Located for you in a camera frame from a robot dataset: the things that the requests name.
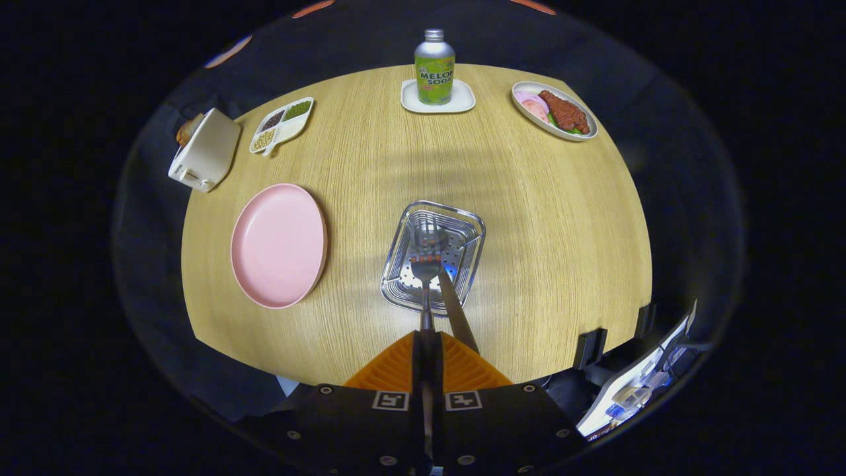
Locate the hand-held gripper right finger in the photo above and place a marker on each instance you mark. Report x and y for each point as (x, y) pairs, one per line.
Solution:
(489, 423)

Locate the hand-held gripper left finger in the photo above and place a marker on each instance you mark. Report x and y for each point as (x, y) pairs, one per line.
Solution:
(370, 423)

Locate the black table clamp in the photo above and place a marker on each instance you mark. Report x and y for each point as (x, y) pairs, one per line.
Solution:
(589, 348)
(646, 320)

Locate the metal drain basket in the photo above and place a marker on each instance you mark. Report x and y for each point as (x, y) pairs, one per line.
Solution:
(462, 231)

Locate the pink round plate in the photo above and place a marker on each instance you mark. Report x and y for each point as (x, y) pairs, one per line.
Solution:
(277, 244)

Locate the pile of yellow soybeans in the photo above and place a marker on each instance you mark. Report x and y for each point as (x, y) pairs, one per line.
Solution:
(264, 139)

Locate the green vegetable leaf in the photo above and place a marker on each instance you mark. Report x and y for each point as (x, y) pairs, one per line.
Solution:
(575, 131)

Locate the white divided dish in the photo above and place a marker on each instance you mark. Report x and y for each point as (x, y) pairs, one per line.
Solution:
(294, 125)

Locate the white toaster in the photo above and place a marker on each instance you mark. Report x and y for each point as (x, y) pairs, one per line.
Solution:
(208, 152)

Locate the pile of dark red beans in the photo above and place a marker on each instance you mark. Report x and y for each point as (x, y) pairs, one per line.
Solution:
(273, 120)

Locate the red brown meat slice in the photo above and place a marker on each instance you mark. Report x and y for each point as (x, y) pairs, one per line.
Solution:
(565, 112)

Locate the pink ham slices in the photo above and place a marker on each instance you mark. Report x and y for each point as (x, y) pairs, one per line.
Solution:
(532, 106)

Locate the pile of green beans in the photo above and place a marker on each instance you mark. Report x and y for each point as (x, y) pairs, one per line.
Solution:
(298, 110)

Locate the white square coaster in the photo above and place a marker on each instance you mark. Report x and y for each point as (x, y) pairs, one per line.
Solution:
(462, 102)

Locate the white oval plate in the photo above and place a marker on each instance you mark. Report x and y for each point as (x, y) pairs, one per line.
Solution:
(529, 86)

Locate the brown bread slice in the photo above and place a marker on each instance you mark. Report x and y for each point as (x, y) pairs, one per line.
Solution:
(185, 134)
(195, 122)

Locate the green soda bottle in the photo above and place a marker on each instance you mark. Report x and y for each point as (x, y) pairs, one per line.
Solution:
(434, 76)

